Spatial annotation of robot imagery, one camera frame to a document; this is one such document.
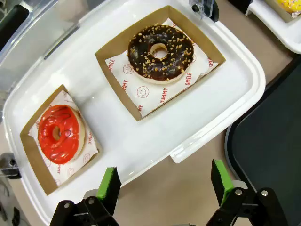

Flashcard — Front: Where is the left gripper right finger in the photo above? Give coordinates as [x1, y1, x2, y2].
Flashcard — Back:
[210, 159, 289, 226]

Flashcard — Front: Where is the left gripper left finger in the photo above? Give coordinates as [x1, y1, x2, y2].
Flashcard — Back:
[49, 166, 123, 226]

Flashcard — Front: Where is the black plastic serving tray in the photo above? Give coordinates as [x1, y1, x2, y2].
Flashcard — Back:
[224, 55, 301, 226]

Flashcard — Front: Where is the red glazed donut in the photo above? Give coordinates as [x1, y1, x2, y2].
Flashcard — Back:
[37, 105, 86, 165]

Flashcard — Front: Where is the brown cardboard donut tray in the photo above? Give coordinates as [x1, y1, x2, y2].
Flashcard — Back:
[265, 0, 301, 24]
[95, 5, 227, 122]
[19, 84, 103, 196]

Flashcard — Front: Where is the chocolate donut with nuts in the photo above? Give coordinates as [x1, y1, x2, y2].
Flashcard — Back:
[127, 23, 196, 85]

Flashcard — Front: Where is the yellow sprinkled donut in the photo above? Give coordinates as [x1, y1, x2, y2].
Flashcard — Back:
[276, 0, 301, 14]

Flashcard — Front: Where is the white display case base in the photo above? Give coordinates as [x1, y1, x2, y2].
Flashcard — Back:
[2, 0, 267, 225]
[245, 0, 301, 55]

